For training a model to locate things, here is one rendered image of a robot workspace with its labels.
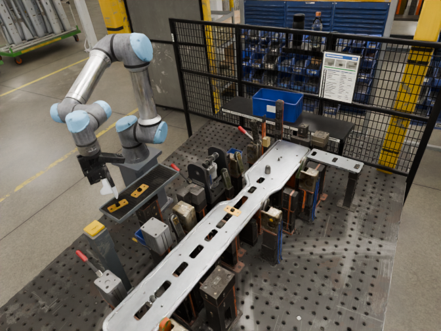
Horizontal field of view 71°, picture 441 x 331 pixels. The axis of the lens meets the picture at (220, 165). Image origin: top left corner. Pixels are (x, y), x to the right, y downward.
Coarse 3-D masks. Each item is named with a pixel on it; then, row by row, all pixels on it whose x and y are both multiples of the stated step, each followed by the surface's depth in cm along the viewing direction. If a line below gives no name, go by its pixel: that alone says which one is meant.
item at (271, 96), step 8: (264, 88) 216; (256, 96) 212; (264, 96) 220; (272, 96) 216; (280, 96) 213; (288, 96) 210; (296, 96) 208; (256, 104) 208; (264, 104) 205; (272, 104) 202; (288, 104) 196; (296, 104) 194; (256, 112) 212; (264, 112) 209; (272, 112) 205; (288, 112) 200; (296, 112) 200; (288, 120) 203
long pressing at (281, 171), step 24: (288, 144) 188; (264, 168) 172; (288, 168) 170; (240, 192) 157; (264, 192) 156; (216, 216) 146; (240, 216) 145; (192, 240) 136; (216, 240) 135; (168, 264) 127; (192, 264) 126; (144, 288) 120; (168, 288) 119; (192, 288) 119; (120, 312) 113; (168, 312) 112
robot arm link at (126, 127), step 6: (120, 120) 161; (126, 120) 160; (132, 120) 158; (120, 126) 156; (126, 126) 156; (132, 126) 158; (120, 132) 159; (126, 132) 158; (132, 132) 157; (120, 138) 162; (126, 138) 160; (132, 138) 159; (126, 144) 163; (132, 144) 163
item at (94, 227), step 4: (92, 224) 127; (96, 224) 126; (100, 224) 126; (88, 228) 125; (92, 228) 125; (96, 228) 125; (100, 228) 125; (88, 232) 123; (92, 232) 123; (96, 232) 124
